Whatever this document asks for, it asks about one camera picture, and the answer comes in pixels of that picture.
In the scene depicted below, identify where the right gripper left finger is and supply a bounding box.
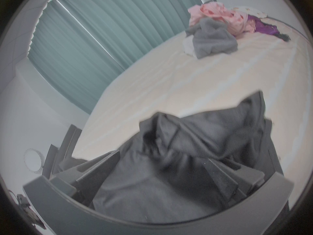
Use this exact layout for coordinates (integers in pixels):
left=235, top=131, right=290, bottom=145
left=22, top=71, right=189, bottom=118
left=50, top=150, right=121, bottom=206

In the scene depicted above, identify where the round wall mirror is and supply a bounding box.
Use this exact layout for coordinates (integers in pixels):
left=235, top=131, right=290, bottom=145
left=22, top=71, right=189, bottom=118
left=24, top=148, right=44, bottom=173

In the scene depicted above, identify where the black T-shirt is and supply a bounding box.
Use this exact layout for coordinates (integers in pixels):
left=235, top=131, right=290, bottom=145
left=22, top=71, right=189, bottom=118
left=89, top=90, right=291, bottom=223

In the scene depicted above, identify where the blue-green curtain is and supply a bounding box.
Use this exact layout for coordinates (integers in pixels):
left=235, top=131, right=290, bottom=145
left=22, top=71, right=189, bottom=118
left=52, top=0, right=204, bottom=69
left=28, top=0, right=126, bottom=116

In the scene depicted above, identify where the bed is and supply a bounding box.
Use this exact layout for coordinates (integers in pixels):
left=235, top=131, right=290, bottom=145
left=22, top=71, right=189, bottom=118
left=72, top=0, right=312, bottom=198

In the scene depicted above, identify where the white printed pillow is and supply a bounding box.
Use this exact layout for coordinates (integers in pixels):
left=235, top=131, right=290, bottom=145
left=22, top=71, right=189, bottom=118
left=230, top=6, right=268, bottom=19

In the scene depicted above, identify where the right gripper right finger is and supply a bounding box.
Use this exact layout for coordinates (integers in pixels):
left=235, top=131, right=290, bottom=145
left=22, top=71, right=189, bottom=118
left=208, top=159, right=266, bottom=203

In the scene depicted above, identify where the pile of clothes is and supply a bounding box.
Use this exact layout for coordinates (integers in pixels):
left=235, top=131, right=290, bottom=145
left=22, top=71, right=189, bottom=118
left=183, top=1, right=291, bottom=59

